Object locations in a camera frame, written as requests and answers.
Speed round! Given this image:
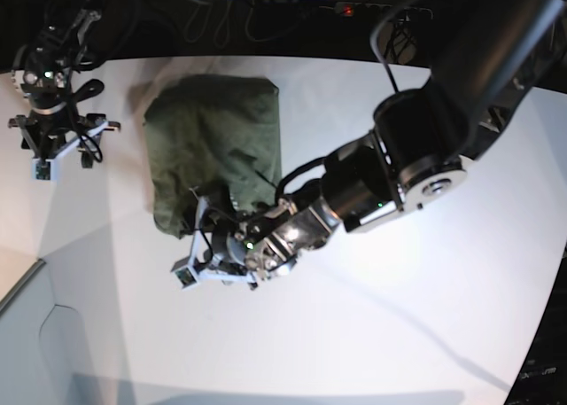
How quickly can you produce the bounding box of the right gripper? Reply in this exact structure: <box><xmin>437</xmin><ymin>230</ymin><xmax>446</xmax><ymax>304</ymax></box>
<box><xmin>8</xmin><ymin>113</ymin><xmax>120</xmax><ymax>169</ymax></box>

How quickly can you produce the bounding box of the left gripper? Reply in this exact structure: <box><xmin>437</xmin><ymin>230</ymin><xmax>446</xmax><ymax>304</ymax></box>
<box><xmin>172</xmin><ymin>185</ymin><xmax>259</xmax><ymax>290</ymax></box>

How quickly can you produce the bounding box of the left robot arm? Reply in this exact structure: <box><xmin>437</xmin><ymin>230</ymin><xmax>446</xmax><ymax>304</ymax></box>
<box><xmin>172</xmin><ymin>0</ymin><xmax>566</xmax><ymax>289</ymax></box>

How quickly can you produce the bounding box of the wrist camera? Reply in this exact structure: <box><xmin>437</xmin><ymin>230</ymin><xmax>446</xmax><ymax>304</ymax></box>
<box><xmin>32</xmin><ymin>159</ymin><xmax>58</xmax><ymax>182</ymax></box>
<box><xmin>174</xmin><ymin>268</ymin><xmax>198</xmax><ymax>290</ymax></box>

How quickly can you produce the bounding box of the black cable bundle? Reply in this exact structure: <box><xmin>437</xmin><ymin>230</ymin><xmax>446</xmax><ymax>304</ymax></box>
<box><xmin>380</xmin><ymin>19</ymin><xmax>420</xmax><ymax>65</ymax></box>

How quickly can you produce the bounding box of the black power strip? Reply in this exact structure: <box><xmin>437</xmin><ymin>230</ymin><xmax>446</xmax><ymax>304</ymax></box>
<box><xmin>328</xmin><ymin>1</ymin><xmax>435</xmax><ymax>20</ymax></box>

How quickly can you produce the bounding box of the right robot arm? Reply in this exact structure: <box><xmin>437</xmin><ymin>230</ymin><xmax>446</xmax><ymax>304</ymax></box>
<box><xmin>8</xmin><ymin>0</ymin><xmax>120</xmax><ymax>181</ymax></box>

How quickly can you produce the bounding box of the green t-shirt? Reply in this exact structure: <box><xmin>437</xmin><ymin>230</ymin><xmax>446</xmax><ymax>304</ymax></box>
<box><xmin>143</xmin><ymin>74</ymin><xmax>282</xmax><ymax>239</ymax></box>

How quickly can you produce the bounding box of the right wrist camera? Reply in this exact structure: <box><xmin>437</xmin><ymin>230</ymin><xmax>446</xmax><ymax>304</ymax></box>
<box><xmin>32</xmin><ymin>159</ymin><xmax>58</xmax><ymax>182</ymax></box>

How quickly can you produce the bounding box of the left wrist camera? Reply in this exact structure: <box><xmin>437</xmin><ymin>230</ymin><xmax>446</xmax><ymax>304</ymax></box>
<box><xmin>174</xmin><ymin>268</ymin><xmax>198</xmax><ymax>290</ymax></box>

